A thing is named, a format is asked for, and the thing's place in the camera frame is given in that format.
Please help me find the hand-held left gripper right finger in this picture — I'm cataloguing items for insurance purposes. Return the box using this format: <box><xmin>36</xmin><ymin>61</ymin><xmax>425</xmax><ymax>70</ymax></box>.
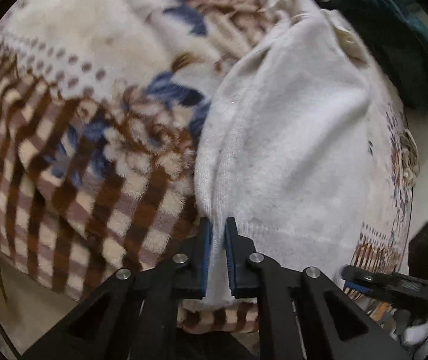
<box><xmin>224</xmin><ymin>216</ymin><xmax>411</xmax><ymax>360</ymax></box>

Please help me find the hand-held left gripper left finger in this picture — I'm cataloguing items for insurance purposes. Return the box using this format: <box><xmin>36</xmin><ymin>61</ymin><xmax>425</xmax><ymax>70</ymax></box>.
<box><xmin>23</xmin><ymin>217</ymin><xmax>215</xmax><ymax>360</ymax></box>

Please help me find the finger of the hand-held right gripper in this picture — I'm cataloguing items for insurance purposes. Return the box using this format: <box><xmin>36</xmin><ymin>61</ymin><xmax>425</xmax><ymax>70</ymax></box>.
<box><xmin>343</xmin><ymin>282</ymin><xmax>374</xmax><ymax>297</ymax></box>
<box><xmin>341</xmin><ymin>265</ymin><xmax>398</xmax><ymax>285</ymax></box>

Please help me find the white knit sweater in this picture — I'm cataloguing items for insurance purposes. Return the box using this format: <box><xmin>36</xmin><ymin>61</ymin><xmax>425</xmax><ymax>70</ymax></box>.
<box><xmin>193</xmin><ymin>0</ymin><xmax>395</xmax><ymax>308</ymax></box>

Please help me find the cream crumpled cloth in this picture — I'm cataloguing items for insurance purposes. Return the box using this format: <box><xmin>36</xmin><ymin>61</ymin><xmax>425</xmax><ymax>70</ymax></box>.
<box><xmin>399</xmin><ymin>127</ymin><xmax>421</xmax><ymax>189</ymax></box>

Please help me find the floral checked bed blanket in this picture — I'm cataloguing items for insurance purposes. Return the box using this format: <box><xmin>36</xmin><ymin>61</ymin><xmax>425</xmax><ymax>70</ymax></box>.
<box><xmin>0</xmin><ymin>0</ymin><xmax>421</xmax><ymax>334</ymax></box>

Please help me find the dark teal plush blanket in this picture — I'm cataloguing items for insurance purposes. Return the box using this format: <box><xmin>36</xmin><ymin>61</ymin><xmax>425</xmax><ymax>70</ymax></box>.
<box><xmin>312</xmin><ymin>0</ymin><xmax>428</xmax><ymax>117</ymax></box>

